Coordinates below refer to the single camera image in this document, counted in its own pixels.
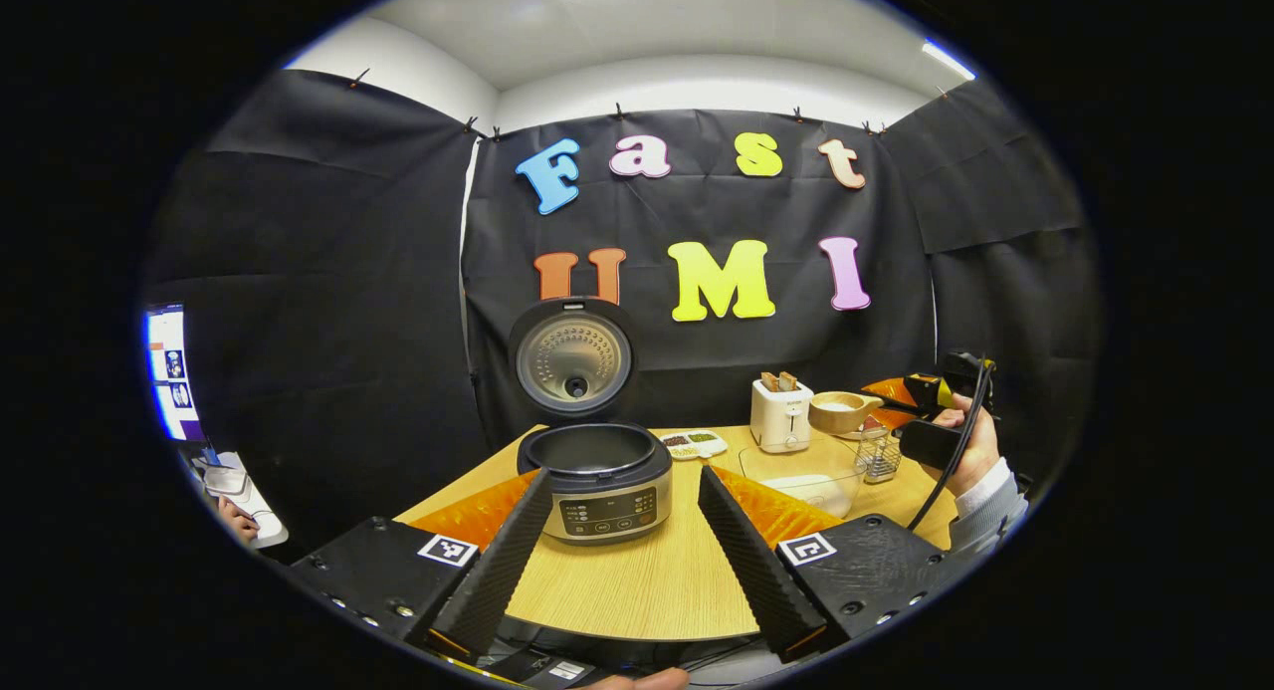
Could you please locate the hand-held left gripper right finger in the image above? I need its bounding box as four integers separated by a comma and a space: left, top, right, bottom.
697, 464, 971, 664

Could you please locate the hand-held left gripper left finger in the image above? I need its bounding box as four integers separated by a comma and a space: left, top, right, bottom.
284, 467, 554, 661

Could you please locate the clear chopstick holder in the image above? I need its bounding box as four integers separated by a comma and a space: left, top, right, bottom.
856, 426, 903, 485

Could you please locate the wooden spoon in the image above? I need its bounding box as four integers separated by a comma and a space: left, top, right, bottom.
808, 390, 932, 437

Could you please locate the grey rice cooker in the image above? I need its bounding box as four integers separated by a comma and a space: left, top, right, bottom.
508, 297, 675, 547

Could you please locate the clear glass bowl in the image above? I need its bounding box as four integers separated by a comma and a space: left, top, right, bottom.
738, 439, 869, 520

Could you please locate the white toaster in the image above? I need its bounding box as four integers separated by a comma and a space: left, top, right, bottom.
750, 376, 815, 455

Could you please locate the white divided grain dish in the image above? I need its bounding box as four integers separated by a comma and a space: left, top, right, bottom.
659, 429, 730, 462

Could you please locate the white flat object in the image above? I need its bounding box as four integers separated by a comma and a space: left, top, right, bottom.
199, 451, 290, 550

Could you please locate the black backdrop cloth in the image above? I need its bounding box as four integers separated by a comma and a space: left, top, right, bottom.
139, 70, 1101, 562

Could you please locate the narrow ceiling light panel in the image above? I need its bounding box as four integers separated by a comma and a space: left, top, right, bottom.
921, 38, 978, 82

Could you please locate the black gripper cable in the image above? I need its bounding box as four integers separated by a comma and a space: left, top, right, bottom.
908, 356, 996, 532

